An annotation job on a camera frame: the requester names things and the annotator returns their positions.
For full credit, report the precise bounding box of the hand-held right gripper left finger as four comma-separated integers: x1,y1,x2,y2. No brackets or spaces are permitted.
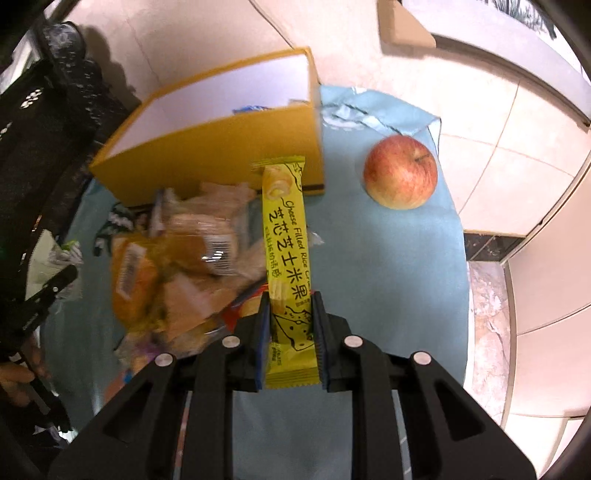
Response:
48,294,271,480

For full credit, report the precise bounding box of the brown cardboard box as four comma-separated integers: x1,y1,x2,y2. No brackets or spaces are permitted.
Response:
378,0,436,49

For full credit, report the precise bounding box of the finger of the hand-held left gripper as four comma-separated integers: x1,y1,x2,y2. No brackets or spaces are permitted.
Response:
22,265,78,334

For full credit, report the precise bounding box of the clear biscuit packet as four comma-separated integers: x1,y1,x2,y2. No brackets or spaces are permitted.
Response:
164,270,269,358

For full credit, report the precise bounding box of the white crumpled wrapper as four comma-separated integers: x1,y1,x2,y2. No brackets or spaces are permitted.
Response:
41,230,85,302

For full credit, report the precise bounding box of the person's left hand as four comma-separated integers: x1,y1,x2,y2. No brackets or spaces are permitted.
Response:
0,339,49,408

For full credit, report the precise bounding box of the clear bun packet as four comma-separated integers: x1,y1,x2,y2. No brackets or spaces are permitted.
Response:
154,182,254,278

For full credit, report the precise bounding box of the yellow snack bar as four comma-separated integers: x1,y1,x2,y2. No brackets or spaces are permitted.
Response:
252,156,320,389

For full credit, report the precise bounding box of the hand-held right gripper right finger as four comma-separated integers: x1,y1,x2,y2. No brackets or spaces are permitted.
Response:
312,292,539,480

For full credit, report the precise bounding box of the red apple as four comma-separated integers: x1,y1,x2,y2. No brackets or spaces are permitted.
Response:
363,135,438,210

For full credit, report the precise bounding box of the yellow cardboard box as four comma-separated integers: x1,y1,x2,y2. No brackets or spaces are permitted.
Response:
88,46,328,208

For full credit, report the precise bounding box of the red snack packet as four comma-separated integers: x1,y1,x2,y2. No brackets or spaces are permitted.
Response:
221,285,265,334

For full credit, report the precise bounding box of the purple snack packet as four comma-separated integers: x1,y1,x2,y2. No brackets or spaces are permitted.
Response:
115,333,158,386

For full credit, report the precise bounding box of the black patterned bag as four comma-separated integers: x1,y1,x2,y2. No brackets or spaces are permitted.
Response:
0,21,141,296

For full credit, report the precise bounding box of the light blue printed cloth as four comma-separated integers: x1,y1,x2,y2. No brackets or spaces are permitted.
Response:
39,85,472,480

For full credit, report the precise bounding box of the orange bread packet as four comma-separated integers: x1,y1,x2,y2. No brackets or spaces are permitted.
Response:
112,234,162,330

